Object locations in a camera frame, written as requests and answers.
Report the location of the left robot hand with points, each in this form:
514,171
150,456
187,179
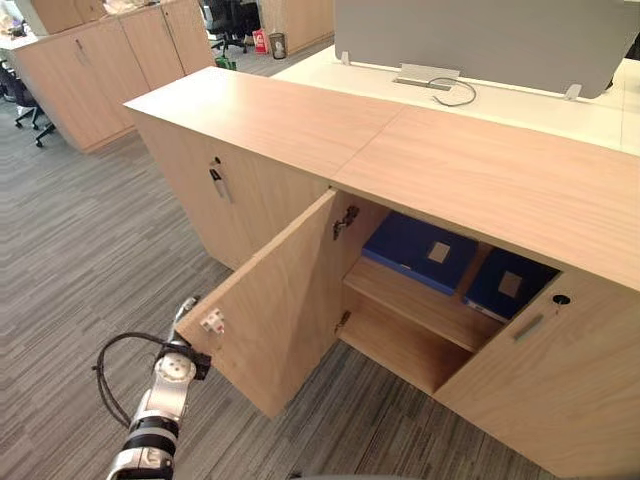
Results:
184,309

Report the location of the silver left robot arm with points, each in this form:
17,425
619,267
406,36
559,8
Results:
166,387

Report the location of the white door latch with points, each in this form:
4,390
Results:
212,321

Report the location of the wooden cabinet door with latch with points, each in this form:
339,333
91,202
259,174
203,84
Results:
280,295

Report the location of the small metal door hinge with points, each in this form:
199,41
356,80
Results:
343,320

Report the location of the wooden cabinet with key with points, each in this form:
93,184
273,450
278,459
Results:
260,115

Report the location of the large blue folder box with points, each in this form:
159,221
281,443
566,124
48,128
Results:
405,245

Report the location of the wooden cabinet shelf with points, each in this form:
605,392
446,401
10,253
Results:
415,302

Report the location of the wooden low cabinet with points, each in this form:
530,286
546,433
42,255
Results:
75,95

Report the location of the black office chair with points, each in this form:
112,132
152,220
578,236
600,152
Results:
25,105

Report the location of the wooden double door cabinet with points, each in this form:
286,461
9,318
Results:
160,42

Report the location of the wooden office cabinet with folders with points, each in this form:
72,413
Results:
500,170

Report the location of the black round door lock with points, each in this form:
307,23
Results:
561,300

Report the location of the white office desk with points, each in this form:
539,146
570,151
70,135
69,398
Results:
525,112

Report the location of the red box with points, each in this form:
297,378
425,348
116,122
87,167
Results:
259,41

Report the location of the mesh waste bin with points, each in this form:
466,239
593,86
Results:
278,46

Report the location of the black swivel chair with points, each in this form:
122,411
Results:
230,20

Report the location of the grey desk partition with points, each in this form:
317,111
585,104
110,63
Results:
480,35

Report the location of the white partition bracket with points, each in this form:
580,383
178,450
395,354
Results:
345,58
573,92

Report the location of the wooden wall cabinet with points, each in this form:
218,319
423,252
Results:
300,22

